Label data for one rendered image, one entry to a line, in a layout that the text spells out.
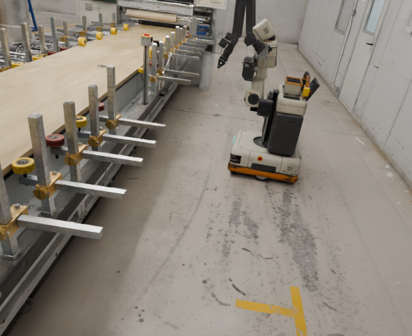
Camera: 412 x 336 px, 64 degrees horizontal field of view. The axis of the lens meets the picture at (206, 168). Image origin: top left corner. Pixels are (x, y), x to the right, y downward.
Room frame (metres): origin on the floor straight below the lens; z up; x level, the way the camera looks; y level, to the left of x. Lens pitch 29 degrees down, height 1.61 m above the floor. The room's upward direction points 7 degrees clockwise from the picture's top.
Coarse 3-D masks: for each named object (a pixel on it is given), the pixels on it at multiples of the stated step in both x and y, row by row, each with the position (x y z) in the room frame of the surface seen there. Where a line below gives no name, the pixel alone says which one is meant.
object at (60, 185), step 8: (32, 176) 1.13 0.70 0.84; (24, 184) 1.11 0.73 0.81; (32, 184) 1.11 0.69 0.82; (56, 184) 1.10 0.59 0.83; (64, 184) 1.10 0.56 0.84; (72, 184) 1.11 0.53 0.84; (80, 184) 1.12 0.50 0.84; (88, 184) 1.13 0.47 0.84; (80, 192) 1.10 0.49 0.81; (88, 192) 1.10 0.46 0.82; (96, 192) 1.10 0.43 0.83; (104, 192) 1.09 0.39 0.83; (112, 192) 1.09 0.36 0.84; (120, 192) 1.10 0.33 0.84
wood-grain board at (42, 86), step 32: (128, 32) 4.75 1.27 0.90; (160, 32) 5.12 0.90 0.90; (32, 64) 2.58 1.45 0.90; (64, 64) 2.70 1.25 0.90; (96, 64) 2.83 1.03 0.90; (128, 64) 2.97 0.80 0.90; (0, 96) 1.82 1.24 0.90; (32, 96) 1.88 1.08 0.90; (64, 96) 1.95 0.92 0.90; (0, 128) 1.41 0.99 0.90; (64, 128) 1.54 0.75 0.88; (0, 160) 1.13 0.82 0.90
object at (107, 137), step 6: (78, 132) 1.61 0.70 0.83; (84, 132) 1.62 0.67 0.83; (90, 132) 1.63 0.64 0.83; (102, 138) 1.60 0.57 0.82; (108, 138) 1.60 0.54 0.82; (114, 138) 1.60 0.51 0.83; (120, 138) 1.60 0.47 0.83; (126, 138) 1.61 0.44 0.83; (132, 138) 1.62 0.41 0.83; (132, 144) 1.60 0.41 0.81; (138, 144) 1.59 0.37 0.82; (144, 144) 1.59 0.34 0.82; (150, 144) 1.59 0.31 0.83
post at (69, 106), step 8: (64, 104) 1.31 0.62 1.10; (72, 104) 1.32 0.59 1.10; (64, 112) 1.31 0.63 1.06; (72, 112) 1.32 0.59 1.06; (72, 120) 1.31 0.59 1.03; (72, 128) 1.31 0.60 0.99; (72, 136) 1.31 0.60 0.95; (72, 144) 1.31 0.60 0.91; (72, 152) 1.31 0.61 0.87; (72, 168) 1.31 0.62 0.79; (72, 176) 1.31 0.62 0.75; (80, 176) 1.34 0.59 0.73
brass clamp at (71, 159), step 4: (80, 148) 1.37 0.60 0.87; (84, 148) 1.39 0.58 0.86; (80, 152) 1.34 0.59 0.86; (68, 156) 1.29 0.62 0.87; (72, 156) 1.29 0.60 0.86; (76, 156) 1.30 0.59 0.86; (80, 156) 1.34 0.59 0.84; (64, 160) 1.29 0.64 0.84; (68, 160) 1.28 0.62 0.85; (72, 160) 1.28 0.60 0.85; (76, 160) 1.29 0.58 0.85; (80, 160) 1.34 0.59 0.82; (68, 164) 1.29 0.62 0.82; (72, 164) 1.28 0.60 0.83; (76, 164) 1.30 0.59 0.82
